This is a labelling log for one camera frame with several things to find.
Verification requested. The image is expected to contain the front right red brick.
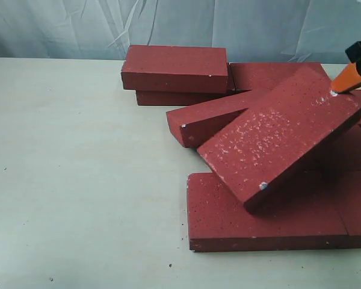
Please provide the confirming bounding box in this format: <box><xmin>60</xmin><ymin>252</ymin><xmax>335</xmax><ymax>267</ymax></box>
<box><xmin>332</xmin><ymin>171</ymin><xmax>361</xmax><ymax>249</ymax></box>

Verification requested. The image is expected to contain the angled red brick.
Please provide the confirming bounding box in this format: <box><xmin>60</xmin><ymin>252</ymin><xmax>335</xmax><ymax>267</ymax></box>
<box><xmin>166</xmin><ymin>89</ymin><xmax>269</xmax><ymax>149</ymax></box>

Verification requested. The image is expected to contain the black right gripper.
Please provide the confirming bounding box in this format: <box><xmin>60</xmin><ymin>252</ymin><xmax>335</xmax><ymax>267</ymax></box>
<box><xmin>331</xmin><ymin>41</ymin><xmax>361</xmax><ymax>94</ymax></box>

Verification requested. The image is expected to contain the front left red brick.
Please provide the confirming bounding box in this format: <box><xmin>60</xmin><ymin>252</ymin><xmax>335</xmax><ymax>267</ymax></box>
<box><xmin>187</xmin><ymin>172</ymin><xmax>348</xmax><ymax>252</ymax></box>

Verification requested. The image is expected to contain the lower back red brick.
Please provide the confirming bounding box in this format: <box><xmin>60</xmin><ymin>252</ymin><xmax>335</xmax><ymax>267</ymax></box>
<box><xmin>135</xmin><ymin>64</ymin><xmax>238</xmax><ymax>107</ymax></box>

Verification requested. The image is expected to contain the top stacked red brick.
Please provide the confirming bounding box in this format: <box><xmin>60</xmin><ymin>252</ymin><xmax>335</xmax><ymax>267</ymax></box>
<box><xmin>121</xmin><ymin>45</ymin><xmax>228</xmax><ymax>93</ymax></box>

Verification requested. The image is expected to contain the speckled white-flecked red brick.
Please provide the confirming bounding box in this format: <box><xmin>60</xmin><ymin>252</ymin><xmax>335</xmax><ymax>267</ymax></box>
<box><xmin>197</xmin><ymin>66</ymin><xmax>361</xmax><ymax>212</ymax></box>

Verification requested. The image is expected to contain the white fabric backdrop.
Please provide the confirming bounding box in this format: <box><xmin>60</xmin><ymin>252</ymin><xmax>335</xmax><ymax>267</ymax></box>
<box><xmin>0</xmin><ymin>1</ymin><xmax>361</xmax><ymax>63</ymax></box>

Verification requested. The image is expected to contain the back right red brick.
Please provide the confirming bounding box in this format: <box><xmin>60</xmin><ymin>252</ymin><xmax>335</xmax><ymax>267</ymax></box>
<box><xmin>229</xmin><ymin>62</ymin><xmax>327</xmax><ymax>92</ymax></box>

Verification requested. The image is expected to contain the center right red brick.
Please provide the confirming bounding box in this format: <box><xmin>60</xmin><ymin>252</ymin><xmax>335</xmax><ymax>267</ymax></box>
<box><xmin>305</xmin><ymin>125</ymin><xmax>361</xmax><ymax>181</ymax></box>

